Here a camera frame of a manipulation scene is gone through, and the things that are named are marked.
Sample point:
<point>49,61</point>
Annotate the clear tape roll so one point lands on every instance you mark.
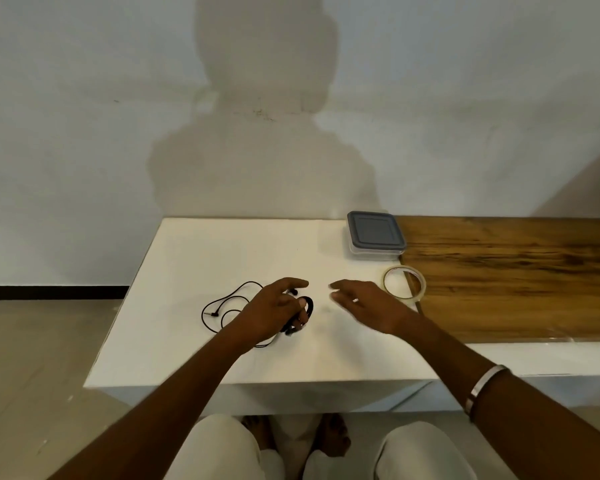
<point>422,287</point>

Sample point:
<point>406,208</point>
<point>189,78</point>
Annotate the person's left foot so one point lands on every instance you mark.
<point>257,429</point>

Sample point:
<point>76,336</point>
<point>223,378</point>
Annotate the container with grey lid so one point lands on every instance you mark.
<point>375,229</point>

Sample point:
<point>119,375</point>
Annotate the person's right forearm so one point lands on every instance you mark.
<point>530,424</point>

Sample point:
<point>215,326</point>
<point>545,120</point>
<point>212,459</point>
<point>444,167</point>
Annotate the person's foot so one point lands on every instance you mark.
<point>332,437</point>
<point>257,429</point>

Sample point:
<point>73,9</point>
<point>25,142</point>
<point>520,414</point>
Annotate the person's white trousers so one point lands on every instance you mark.
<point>215,449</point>

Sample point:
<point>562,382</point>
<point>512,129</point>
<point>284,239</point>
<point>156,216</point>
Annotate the person's right hand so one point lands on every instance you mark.
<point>380,309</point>

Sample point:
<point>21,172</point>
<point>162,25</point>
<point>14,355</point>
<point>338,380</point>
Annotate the person's right foot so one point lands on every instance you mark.
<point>332,437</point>

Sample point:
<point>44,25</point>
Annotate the person's left forearm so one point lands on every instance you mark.
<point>155,419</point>

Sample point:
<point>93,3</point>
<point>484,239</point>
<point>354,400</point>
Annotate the black skirting board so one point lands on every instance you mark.
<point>55,292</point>

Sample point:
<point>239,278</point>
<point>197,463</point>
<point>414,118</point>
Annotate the person's left hand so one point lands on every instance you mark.
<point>265,314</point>

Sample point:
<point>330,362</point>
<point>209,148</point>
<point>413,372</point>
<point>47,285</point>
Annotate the brown wooden board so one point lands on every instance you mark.
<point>505,284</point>

